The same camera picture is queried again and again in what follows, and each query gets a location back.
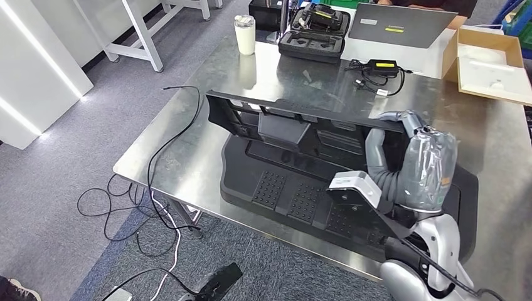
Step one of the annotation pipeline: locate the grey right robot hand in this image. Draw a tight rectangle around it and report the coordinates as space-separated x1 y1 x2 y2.
364 110 458 213

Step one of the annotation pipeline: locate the black power adapter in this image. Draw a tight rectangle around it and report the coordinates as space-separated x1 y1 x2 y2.
344 58 412 97

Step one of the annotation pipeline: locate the open metal floor socket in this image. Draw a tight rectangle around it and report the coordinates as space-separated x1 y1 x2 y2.
104 287 134 301

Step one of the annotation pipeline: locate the black plastic plate bracket part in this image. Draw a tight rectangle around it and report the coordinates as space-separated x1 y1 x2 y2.
205 90 406 158

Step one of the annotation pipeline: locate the thin black floor cable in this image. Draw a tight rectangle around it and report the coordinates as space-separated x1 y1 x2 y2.
102 269 200 301

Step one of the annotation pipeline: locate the brown cardboard box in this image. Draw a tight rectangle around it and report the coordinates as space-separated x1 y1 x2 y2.
441 26 532 107

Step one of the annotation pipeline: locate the white frame table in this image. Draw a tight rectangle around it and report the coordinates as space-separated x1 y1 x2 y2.
72 0 223 73

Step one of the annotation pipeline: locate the white tumbler cup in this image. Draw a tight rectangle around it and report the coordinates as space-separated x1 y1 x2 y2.
233 14 257 56

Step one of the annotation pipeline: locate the black device with yellow label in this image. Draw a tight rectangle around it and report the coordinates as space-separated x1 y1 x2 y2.
298 4 341 31

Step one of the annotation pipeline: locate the dark grey robot fixture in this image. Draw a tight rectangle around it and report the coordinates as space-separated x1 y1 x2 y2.
178 262 243 301

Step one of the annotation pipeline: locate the black foam-lined case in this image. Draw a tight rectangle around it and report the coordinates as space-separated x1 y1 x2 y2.
277 3 352 65

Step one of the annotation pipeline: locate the person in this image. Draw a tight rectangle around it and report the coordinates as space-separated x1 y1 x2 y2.
0 276 43 301

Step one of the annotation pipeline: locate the grey laptop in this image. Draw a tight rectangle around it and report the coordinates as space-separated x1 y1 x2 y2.
348 3 458 50

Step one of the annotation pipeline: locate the white power cable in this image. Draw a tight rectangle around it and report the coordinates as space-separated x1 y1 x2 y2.
149 191 183 301

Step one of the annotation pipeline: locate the stainless steel workbench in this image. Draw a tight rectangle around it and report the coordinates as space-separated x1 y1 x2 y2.
113 23 532 301

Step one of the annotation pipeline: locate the blue plastic container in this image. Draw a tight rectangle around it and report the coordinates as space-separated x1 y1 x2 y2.
492 0 532 38

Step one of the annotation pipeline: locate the black coiled floor cable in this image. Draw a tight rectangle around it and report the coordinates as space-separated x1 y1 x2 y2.
77 173 184 258

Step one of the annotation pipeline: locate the long black loose cable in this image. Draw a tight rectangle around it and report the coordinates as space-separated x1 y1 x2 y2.
147 86 203 233

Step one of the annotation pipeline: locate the black box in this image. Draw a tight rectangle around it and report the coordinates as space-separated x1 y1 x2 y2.
248 0 284 32

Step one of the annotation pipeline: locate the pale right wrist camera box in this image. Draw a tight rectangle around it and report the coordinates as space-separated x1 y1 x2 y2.
326 170 418 240

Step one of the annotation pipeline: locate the black foam engine cover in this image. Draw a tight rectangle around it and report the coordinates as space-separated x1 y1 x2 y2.
219 97 479 265

